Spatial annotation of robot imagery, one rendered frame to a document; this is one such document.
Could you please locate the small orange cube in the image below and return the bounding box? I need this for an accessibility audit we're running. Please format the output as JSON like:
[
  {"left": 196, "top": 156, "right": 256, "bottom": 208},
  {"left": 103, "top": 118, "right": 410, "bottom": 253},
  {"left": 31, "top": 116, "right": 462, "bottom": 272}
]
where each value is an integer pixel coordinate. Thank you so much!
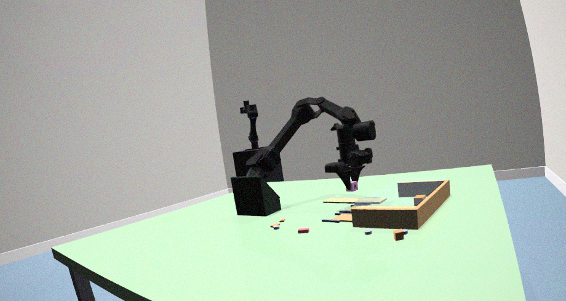
[{"left": 393, "top": 229, "right": 404, "bottom": 241}]

